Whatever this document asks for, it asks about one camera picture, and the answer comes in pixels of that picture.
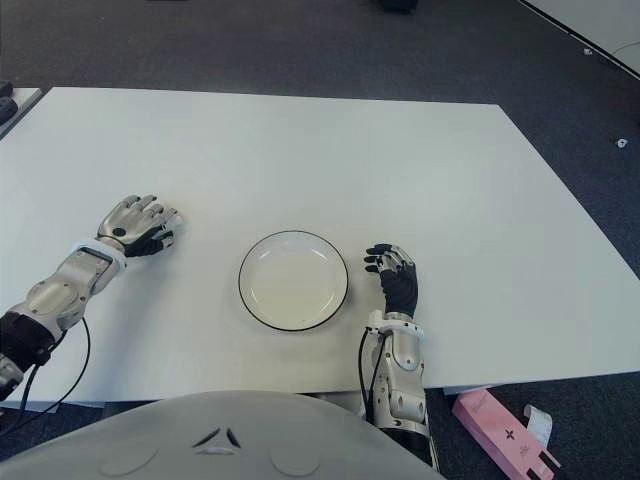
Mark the pink cardboard box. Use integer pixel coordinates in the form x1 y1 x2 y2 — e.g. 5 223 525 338
451 389 562 480

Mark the grey white robot torso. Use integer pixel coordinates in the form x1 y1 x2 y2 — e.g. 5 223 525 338
0 389 446 480

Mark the grey side table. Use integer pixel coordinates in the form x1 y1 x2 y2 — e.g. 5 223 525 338
0 87 41 141

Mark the white paper slip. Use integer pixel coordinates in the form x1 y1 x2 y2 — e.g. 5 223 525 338
522 403 553 449

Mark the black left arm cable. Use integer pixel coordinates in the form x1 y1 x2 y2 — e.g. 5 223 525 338
0 314 93 436

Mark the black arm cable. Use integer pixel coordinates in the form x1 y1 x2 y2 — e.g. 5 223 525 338
357 327 386 421
0 314 93 436

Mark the white neighbouring table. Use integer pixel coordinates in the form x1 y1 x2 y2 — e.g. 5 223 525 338
517 0 640 79

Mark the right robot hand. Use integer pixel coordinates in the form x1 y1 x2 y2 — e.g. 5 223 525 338
363 243 420 319

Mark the white plate black rim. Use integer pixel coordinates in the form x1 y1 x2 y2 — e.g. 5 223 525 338
237 229 351 332

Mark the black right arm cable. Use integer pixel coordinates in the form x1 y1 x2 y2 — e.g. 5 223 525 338
357 327 386 421

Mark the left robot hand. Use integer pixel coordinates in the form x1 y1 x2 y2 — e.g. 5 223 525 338
95 194 185 259

